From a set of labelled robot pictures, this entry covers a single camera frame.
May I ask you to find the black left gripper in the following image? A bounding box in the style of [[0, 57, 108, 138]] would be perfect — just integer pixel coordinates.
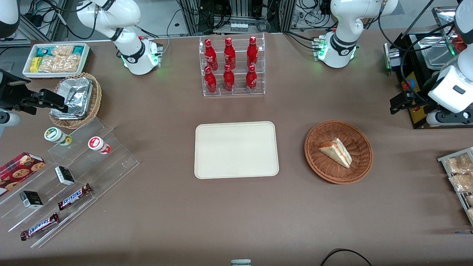
[[389, 90, 426, 115]]

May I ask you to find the triangular sandwich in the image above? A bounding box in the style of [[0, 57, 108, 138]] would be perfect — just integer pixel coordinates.
[[319, 138, 353, 169]]

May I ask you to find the light tan wicker basket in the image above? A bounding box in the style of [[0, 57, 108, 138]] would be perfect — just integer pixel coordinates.
[[49, 72, 102, 129]]

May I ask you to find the tray of wrapped pastries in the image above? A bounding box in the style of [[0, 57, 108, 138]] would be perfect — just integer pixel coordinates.
[[438, 147, 473, 226]]

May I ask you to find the brown round wicker basket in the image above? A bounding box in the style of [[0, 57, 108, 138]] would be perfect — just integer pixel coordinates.
[[304, 120, 373, 184]]

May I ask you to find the beige plastic tray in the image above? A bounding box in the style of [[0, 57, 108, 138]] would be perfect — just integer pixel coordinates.
[[194, 121, 279, 180]]

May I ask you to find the green lid yogurt cup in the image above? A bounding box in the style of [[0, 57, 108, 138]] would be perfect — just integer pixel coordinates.
[[44, 127, 73, 146]]

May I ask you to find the large clear cracker bag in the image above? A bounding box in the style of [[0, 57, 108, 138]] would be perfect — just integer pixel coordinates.
[[39, 55, 81, 73]]

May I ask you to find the black food warmer cabinet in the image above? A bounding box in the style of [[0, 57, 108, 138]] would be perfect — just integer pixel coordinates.
[[384, 6, 473, 129]]

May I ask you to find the white rectangular snack bin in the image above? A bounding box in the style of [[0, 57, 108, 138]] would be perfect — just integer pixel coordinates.
[[22, 43, 91, 79]]

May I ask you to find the small clear cracker bag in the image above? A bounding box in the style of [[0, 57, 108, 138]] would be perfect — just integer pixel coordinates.
[[52, 45, 75, 57]]

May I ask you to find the red lid yogurt cup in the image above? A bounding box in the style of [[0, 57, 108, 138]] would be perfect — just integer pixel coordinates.
[[88, 136, 112, 155]]

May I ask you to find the steel warmer pan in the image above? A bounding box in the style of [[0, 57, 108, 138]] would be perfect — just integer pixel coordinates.
[[419, 41, 457, 70]]

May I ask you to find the small black carton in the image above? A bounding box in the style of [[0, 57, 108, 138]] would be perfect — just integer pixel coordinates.
[[19, 191, 44, 209], [55, 166, 75, 186]]

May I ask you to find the red plaid cookie box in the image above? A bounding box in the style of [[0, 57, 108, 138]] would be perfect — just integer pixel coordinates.
[[0, 152, 47, 197]]

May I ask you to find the clear acrylic stepped stand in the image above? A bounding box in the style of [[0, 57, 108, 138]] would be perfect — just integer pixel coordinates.
[[0, 117, 140, 249]]

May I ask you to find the Snickers chocolate bar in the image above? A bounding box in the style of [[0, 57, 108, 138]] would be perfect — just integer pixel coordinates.
[[57, 184, 93, 211], [20, 213, 60, 241]]

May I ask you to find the red cola bottle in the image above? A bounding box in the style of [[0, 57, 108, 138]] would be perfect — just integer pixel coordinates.
[[224, 37, 236, 70], [223, 64, 235, 92], [246, 64, 258, 92], [204, 38, 218, 71], [204, 66, 217, 94], [247, 36, 259, 68]]

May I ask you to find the clear acrylic bottle rack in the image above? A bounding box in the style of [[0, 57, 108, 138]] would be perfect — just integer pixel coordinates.
[[199, 33, 266, 97]]

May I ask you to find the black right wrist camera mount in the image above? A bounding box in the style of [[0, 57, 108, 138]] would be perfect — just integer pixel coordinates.
[[0, 69, 32, 112]]

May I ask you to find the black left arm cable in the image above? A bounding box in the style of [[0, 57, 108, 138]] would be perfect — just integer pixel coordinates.
[[377, 0, 462, 106]]

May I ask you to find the aluminium frame with cables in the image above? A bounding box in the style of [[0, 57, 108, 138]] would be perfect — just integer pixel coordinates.
[[177, 0, 333, 35]]

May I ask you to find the black floor cable loop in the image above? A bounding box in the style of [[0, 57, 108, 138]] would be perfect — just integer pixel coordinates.
[[320, 249, 373, 266]]

